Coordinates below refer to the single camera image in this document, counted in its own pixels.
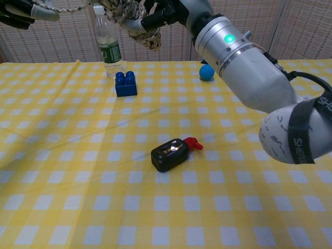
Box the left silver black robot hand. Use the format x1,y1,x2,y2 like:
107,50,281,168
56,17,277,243
0,0,61,31

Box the woven bamboo folding screen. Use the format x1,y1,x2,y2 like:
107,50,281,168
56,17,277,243
0,0,332,63

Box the blue toy building block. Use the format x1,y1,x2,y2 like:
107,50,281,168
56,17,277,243
115,71,138,98

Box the black bottle with red cap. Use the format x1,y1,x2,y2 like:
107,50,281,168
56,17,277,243
150,136,204,173

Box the clear plastic water bottle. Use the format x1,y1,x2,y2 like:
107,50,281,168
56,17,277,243
92,5,123,78

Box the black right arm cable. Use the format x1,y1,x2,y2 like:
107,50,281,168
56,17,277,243
264,50,332,91

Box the blue ball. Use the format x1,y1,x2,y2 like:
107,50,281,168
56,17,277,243
199,64,216,81

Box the speckled braided rope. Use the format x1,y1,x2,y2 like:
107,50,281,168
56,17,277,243
50,0,163,51

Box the yellow white checkered tablecloth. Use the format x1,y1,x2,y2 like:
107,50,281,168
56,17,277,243
0,60,332,249

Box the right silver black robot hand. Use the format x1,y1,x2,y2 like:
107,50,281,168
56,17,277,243
120,0,215,34

